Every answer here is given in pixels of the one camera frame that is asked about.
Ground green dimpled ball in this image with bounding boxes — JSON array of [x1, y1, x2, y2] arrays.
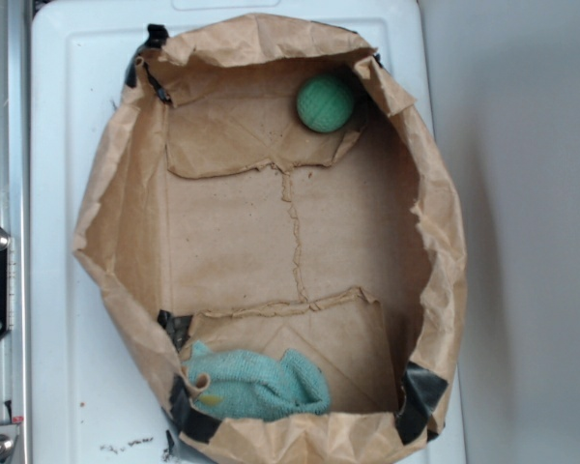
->
[[296, 73, 355, 133]]

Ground brown paper bag tray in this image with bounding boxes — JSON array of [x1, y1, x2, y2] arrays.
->
[[73, 14, 467, 463]]

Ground teal knitted cloth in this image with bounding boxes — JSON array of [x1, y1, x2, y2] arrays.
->
[[183, 341, 332, 421]]

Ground white plastic bin lid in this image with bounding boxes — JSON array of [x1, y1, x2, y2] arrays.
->
[[27, 0, 468, 464]]

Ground aluminium frame rail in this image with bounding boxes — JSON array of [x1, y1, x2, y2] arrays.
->
[[0, 1, 34, 463]]

